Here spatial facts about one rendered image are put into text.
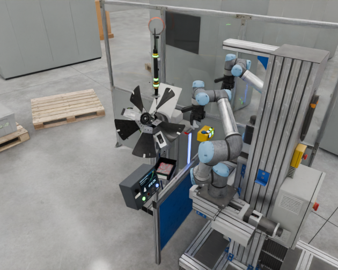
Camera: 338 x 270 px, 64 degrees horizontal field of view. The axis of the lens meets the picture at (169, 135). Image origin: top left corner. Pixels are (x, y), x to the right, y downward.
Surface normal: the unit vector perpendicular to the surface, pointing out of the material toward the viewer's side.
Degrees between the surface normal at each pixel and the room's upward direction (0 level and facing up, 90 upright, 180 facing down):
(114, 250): 0
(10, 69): 90
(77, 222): 0
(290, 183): 0
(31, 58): 90
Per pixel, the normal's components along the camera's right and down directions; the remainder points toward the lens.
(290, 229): -0.60, 0.44
